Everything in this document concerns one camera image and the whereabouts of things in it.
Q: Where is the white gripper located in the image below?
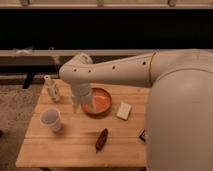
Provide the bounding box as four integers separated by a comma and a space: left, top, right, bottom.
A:
71, 83, 96, 113

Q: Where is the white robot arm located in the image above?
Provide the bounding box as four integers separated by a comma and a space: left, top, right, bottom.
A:
59, 49, 213, 171

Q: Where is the white sponge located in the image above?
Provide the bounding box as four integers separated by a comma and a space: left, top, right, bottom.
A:
116, 102, 131, 120

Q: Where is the orange bowl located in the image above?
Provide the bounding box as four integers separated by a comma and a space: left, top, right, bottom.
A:
81, 87, 112, 116

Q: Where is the small white bottle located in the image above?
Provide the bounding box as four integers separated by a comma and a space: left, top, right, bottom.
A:
44, 75, 60, 102

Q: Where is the white paper cup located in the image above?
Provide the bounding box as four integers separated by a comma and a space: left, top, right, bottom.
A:
40, 108, 62, 132

